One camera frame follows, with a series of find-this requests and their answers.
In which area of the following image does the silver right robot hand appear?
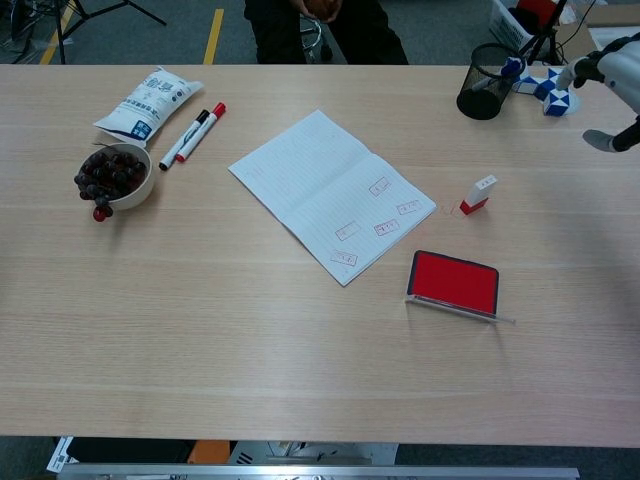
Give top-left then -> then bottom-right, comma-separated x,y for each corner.
555,37 -> 640,154

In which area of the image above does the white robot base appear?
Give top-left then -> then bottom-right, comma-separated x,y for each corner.
227,439 -> 401,466

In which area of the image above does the red-capped whiteboard marker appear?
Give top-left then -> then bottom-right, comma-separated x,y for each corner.
174,102 -> 228,163

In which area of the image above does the black tripod stand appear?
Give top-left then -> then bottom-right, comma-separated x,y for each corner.
9,0 -> 168,65

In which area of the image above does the red and white stamp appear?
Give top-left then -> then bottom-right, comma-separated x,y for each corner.
459,174 -> 499,217

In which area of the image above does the black-capped whiteboard marker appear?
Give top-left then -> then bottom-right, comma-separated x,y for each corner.
158,109 -> 211,172

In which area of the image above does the orange object under table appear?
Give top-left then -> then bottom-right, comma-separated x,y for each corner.
188,439 -> 232,465

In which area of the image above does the black light stand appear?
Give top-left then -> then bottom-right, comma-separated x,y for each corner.
519,0 -> 571,66

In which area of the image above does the blue-capped marker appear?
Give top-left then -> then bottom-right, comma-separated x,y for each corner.
469,56 -> 524,94

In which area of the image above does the open lined notebook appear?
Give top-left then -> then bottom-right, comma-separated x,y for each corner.
227,109 -> 438,288

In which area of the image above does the aluminium rail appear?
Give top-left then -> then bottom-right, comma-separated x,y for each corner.
57,463 -> 581,480

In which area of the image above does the brown cardboard box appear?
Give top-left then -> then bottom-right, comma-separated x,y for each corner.
554,4 -> 640,66

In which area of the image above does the beige bowl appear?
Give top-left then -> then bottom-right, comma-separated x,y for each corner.
79,142 -> 154,211

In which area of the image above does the blue white snake puzzle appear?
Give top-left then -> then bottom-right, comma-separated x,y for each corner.
512,67 -> 582,117

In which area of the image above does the dark grape bunch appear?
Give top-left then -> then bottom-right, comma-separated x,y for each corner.
73,149 -> 148,222

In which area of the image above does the person in black clothes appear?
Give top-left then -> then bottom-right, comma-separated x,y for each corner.
243,0 -> 410,65

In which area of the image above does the white printed paper sheet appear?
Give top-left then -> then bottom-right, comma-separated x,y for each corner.
46,436 -> 75,474

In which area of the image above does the black mesh pen holder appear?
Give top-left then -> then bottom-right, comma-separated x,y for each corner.
456,42 -> 526,121

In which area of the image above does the red ink pad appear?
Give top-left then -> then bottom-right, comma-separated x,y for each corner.
403,249 -> 517,325

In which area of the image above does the chrome stool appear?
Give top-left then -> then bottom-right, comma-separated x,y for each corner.
299,12 -> 334,64

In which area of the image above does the white plastic basket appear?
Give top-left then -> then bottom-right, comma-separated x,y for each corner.
488,0 -> 539,50

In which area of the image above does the white snack bag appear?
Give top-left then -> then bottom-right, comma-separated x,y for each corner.
93,66 -> 206,148

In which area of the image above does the red object in basket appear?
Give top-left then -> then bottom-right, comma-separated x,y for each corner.
514,0 -> 559,26

